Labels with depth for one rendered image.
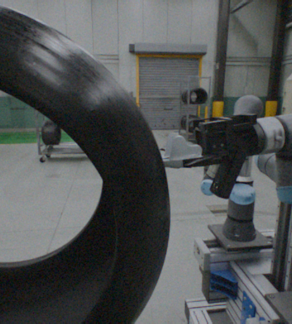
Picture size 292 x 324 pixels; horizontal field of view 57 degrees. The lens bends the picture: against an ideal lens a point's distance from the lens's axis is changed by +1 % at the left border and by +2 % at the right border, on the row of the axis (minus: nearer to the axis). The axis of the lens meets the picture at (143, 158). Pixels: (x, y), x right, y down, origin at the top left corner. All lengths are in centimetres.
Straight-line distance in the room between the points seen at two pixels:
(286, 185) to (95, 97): 46
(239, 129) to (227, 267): 93
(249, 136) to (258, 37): 1301
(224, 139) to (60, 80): 33
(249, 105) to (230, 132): 72
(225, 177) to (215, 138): 9
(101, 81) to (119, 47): 1130
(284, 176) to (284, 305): 52
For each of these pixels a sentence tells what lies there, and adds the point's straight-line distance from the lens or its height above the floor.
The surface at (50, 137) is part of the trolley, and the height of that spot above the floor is 56.
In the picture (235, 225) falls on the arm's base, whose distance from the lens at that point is 132.
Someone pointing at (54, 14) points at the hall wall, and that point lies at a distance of 1205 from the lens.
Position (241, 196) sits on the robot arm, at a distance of 127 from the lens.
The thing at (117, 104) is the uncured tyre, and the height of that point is 135.
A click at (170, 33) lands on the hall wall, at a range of 1212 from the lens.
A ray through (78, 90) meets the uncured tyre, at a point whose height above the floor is 136.
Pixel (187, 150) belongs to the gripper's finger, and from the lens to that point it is 50.
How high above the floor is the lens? 135
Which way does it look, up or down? 13 degrees down
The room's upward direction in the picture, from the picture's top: straight up
